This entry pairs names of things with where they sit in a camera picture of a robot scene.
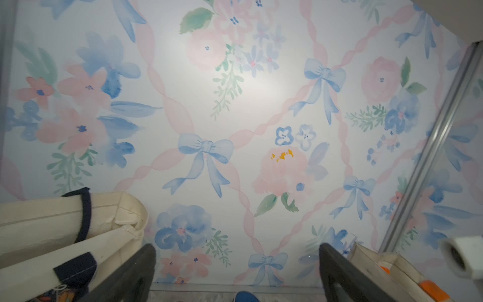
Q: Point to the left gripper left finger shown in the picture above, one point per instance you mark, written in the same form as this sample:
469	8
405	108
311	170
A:
130	282

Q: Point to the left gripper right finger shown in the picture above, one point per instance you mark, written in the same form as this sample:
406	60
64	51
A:
342	281

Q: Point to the cream canvas bag orange handles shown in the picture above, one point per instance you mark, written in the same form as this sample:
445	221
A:
395	275

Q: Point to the cream canvas bag navy handles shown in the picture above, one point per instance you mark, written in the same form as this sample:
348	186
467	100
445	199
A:
62	248

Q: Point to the blue ping pong paddle case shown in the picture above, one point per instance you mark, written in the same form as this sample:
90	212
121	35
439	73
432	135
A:
244	296

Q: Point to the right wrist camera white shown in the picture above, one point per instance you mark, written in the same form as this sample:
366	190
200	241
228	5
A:
463	255

